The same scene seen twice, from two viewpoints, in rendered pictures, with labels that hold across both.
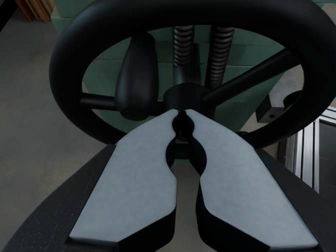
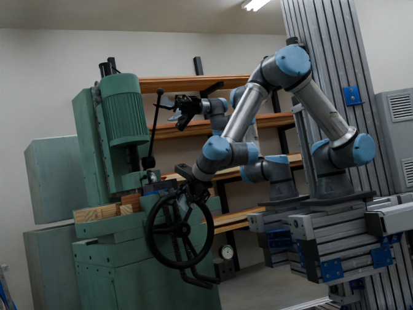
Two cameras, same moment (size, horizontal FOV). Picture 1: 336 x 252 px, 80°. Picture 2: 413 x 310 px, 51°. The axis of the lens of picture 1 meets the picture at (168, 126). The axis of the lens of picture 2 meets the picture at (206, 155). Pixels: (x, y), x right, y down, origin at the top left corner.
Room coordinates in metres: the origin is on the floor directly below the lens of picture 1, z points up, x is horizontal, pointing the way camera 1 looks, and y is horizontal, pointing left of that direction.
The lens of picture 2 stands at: (-1.34, 0.72, 0.95)
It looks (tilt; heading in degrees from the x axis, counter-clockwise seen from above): 4 degrees up; 328
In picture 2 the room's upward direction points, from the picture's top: 11 degrees counter-clockwise
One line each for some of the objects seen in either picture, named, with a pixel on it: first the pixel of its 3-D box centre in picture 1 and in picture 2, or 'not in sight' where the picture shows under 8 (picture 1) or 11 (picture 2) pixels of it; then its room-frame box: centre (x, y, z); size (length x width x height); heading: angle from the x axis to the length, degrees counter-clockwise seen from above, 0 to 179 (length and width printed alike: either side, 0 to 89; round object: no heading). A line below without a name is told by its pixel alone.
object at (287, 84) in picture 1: (275, 97); (220, 269); (0.33, -0.28, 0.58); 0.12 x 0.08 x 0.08; 1
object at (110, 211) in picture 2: not in sight; (161, 202); (0.47, -0.12, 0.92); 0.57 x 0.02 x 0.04; 91
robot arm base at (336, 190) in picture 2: not in sight; (333, 184); (-0.10, -0.62, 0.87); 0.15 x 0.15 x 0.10
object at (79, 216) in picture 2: not in sight; (141, 204); (0.48, -0.03, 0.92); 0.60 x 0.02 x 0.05; 91
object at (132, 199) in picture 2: not in sight; (150, 200); (0.38, -0.03, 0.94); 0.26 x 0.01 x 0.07; 91
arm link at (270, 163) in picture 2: not in sight; (276, 166); (0.38, -0.76, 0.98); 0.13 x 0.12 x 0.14; 26
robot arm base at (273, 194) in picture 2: not in sight; (283, 189); (0.38, -0.76, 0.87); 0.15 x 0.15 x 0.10
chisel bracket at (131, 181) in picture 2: not in sight; (135, 182); (0.48, -0.02, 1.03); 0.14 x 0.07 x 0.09; 1
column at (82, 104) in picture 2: not in sight; (109, 162); (0.76, -0.01, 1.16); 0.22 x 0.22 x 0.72; 1
